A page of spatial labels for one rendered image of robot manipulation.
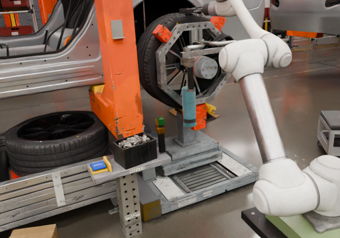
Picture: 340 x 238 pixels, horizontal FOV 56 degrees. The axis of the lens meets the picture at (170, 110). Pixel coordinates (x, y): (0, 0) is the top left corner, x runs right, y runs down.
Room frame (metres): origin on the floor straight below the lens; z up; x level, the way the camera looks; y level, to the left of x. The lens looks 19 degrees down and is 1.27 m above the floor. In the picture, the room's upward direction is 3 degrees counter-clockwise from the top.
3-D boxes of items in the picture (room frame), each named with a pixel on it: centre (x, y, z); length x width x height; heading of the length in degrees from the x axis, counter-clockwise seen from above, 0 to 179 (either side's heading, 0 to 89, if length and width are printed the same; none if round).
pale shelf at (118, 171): (1.57, 0.24, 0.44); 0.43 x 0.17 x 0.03; 115
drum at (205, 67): (2.06, -0.22, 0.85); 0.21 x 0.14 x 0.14; 25
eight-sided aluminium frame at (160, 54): (2.12, -0.19, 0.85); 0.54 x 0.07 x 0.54; 115
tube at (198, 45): (1.97, -0.15, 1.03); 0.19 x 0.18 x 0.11; 25
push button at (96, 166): (1.50, 0.39, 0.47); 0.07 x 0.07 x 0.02; 25
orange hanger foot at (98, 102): (2.10, 0.41, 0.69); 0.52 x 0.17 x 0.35; 25
